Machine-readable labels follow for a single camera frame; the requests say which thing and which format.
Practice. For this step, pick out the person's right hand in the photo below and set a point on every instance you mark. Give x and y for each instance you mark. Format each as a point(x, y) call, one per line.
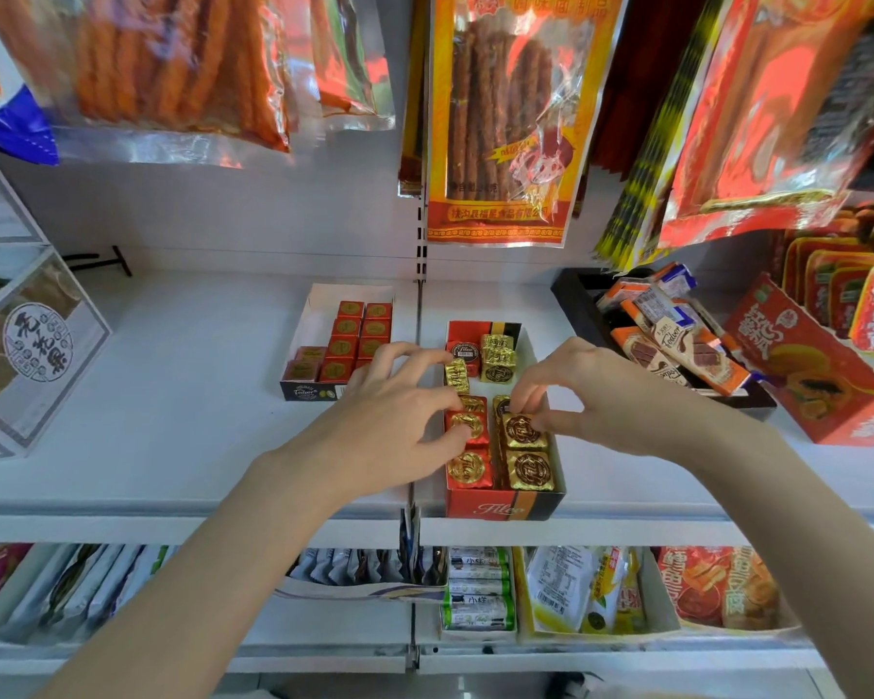
point(626, 414)

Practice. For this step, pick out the person's left hand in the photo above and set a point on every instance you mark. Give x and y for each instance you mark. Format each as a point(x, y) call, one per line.
point(371, 436)

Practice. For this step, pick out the wafer bar packets group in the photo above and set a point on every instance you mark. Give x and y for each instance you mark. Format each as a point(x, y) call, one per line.
point(688, 349)

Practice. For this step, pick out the gold foil candy piece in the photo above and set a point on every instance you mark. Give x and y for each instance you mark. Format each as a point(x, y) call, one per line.
point(522, 433)

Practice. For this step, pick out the heap of gold candies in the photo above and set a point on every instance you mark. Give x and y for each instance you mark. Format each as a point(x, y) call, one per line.
point(532, 471)

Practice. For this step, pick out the black plastic tray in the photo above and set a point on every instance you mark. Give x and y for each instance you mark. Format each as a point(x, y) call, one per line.
point(572, 291)

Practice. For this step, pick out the white box of red chocolates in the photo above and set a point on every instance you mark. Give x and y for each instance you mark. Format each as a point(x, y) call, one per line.
point(313, 312)

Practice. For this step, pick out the red Filer candy box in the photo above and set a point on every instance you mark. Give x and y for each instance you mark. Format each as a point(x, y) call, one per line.
point(495, 508)

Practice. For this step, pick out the person's right forearm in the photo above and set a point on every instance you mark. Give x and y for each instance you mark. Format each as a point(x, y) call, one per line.
point(816, 524)

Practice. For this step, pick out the person's left forearm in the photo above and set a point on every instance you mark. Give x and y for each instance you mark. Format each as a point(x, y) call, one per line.
point(175, 596)

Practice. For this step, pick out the red cardboard display box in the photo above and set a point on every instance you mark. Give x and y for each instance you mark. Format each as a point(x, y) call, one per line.
point(794, 349)

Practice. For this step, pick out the white metal shelf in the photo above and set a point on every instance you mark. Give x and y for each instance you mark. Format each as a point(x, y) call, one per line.
point(189, 400)

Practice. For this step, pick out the person's black shoe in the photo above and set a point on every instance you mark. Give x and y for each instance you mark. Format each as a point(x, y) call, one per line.
point(564, 687)

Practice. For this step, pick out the printed jar display box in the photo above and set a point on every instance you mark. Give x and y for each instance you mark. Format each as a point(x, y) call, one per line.
point(40, 349)

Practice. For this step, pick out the red orange snack packets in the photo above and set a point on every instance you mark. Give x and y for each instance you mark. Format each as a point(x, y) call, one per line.
point(714, 585)

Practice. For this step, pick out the stack of green white packets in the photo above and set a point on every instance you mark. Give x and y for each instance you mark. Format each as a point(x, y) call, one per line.
point(478, 596)

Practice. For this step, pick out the yellow black striped bags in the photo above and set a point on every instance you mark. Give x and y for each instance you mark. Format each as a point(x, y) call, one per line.
point(641, 203)

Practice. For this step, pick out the row of red snack packets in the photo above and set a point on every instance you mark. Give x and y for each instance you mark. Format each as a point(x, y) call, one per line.
point(845, 283)

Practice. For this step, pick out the dark brown snack bag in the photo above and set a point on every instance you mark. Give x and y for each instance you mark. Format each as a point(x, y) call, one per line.
point(410, 160)

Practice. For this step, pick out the yellow red bag brown sticks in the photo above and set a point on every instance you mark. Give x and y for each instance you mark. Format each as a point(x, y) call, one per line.
point(502, 116)

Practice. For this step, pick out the black metal hook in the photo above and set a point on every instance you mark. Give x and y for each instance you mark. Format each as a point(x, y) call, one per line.
point(98, 260)

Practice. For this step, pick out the red orange snack bag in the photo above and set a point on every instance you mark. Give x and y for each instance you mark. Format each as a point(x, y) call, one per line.
point(765, 116)

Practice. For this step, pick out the dark red snack bag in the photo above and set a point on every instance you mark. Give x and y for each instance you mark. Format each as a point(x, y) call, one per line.
point(641, 72)

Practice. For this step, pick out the clear green print snack bag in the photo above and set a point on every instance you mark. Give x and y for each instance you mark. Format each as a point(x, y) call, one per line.
point(349, 50)

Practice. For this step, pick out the clear bag of orange sticks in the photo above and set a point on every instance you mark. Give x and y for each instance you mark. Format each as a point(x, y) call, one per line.
point(167, 65)

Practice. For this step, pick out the white blue snack bag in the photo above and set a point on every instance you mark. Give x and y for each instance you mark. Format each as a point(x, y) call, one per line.
point(11, 130)

